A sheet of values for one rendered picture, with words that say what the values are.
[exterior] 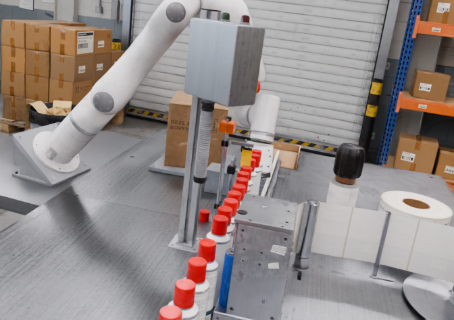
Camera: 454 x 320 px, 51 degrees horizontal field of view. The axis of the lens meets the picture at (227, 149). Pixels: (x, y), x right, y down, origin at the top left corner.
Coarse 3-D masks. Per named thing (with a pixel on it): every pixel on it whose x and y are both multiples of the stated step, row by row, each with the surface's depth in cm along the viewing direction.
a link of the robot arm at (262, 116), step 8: (256, 96) 162; (264, 96) 158; (272, 96) 158; (256, 104) 160; (264, 104) 158; (272, 104) 158; (248, 112) 162; (256, 112) 159; (264, 112) 157; (272, 112) 158; (248, 120) 162; (256, 120) 158; (264, 120) 157; (272, 120) 158; (256, 128) 158; (264, 128) 157; (272, 128) 158
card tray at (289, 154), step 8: (272, 144) 250; (280, 144) 249; (288, 144) 248; (280, 152) 245; (288, 152) 246; (296, 152) 248; (288, 160) 233; (296, 160) 234; (288, 168) 221; (296, 168) 220
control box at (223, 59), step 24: (192, 24) 117; (216, 24) 111; (240, 24) 108; (192, 48) 118; (216, 48) 112; (240, 48) 108; (192, 72) 119; (216, 72) 113; (240, 72) 111; (216, 96) 114; (240, 96) 113
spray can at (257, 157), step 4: (252, 156) 146; (256, 156) 146; (260, 156) 146; (256, 160) 146; (256, 164) 146; (256, 168) 146; (260, 168) 147; (256, 172) 146; (260, 172) 147; (260, 176) 148; (256, 180) 147; (256, 184) 147; (256, 188) 148; (256, 192) 148
